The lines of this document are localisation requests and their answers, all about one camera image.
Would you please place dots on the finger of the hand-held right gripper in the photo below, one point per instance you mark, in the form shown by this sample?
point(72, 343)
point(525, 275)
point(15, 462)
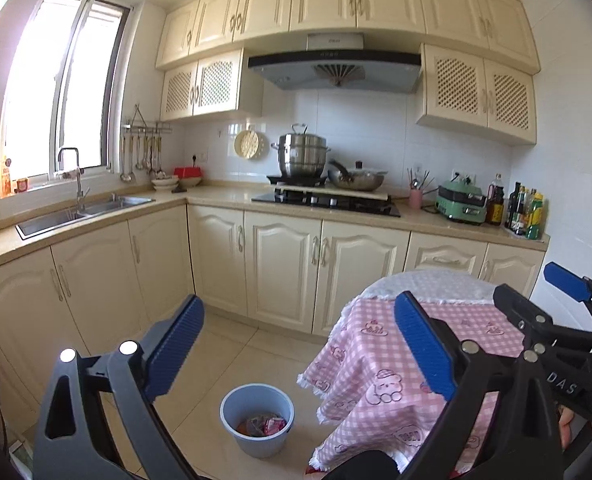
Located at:
point(521, 310)
point(563, 280)

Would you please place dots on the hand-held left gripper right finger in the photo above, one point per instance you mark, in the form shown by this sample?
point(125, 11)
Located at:
point(423, 345)

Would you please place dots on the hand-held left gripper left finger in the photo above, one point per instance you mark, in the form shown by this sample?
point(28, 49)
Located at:
point(176, 345)

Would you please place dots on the heap of wrappers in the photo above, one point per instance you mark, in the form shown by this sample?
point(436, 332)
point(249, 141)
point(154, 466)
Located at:
point(266, 425)

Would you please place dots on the blue plastic bucket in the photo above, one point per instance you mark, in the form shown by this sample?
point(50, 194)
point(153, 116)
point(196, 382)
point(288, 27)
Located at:
point(256, 445)

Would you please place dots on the person's right hand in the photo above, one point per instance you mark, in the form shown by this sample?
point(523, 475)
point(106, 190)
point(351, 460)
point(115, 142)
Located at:
point(568, 427)

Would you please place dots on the green bottle yellow label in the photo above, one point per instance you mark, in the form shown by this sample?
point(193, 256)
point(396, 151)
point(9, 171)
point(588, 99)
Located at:
point(535, 217)

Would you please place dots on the white bottle tray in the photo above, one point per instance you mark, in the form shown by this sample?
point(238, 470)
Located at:
point(513, 232)

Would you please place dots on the large brown oil bottle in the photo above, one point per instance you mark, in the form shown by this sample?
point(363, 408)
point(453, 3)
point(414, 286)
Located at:
point(495, 205)

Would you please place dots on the green electric cooker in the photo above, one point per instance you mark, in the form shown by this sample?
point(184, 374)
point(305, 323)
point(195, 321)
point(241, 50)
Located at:
point(458, 205)

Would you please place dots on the person's dark trousers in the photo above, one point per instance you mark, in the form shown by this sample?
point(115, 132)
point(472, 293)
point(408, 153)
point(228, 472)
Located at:
point(366, 466)

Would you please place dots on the pink utensil holder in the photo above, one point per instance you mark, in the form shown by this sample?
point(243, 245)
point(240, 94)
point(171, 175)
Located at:
point(416, 199)

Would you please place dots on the wooden board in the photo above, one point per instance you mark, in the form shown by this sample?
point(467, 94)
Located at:
point(366, 195)

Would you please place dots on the bunch of chopsticks and spoons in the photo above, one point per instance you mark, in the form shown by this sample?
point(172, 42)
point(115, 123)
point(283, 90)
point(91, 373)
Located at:
point(418, 180)

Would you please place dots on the stainless steel sink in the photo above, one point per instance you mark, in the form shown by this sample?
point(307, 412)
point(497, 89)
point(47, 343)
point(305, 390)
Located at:
point(66, 220)

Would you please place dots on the black gas stove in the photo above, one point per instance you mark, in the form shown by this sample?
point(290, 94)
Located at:
point(326, 205)

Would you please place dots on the steel wok with lid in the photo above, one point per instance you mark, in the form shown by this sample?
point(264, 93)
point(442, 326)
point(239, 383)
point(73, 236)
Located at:
point(361, 180)

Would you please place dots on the steel kitchen faucet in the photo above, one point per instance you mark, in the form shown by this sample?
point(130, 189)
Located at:
point(78, 185)

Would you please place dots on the cream round perforated plate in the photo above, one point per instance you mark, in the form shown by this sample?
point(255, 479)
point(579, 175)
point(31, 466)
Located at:
point(248, 145)

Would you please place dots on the wide lattice door cabinet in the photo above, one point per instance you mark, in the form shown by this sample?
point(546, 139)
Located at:
point(461, 85)

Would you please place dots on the small red jar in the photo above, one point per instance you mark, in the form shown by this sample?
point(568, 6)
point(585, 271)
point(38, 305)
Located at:
point(22, 184)

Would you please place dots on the stainless steel steamer pot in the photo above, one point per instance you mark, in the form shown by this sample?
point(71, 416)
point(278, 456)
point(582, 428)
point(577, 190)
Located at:
point(301, 157)

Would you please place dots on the brown bottle on sill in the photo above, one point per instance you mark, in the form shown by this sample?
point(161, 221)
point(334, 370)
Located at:
point(6, 177)

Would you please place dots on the small lattice door cabinet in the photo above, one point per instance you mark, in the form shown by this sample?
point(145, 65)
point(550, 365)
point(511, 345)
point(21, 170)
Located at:
point(211, 82)

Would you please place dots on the sliding window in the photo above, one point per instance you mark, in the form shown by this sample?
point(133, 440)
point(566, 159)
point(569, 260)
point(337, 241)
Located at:
point(71, 85)

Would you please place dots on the grey range hood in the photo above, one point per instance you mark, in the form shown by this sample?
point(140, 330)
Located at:
point(336, 67)

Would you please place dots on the double wall socket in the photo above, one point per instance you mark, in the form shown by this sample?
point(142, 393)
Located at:
point(465, 177)

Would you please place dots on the single wall socket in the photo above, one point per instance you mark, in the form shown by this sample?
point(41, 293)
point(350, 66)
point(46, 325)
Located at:
point(199, 158)

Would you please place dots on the metal wall utensil rack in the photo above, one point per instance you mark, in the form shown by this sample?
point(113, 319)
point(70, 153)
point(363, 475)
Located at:
point(146, 124)

